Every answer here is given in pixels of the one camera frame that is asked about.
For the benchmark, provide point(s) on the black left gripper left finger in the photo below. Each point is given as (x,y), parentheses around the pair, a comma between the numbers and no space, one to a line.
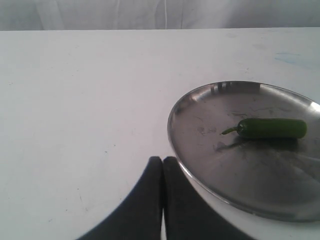
(139,216)

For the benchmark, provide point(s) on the round stainless steel plate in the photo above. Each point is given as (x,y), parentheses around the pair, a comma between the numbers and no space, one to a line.
(273,178)

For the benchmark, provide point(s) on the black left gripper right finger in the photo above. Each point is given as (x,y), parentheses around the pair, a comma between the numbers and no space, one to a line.
(186,215)

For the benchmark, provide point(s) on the white background curtain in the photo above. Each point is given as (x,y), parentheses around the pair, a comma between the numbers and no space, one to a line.
(28,15)

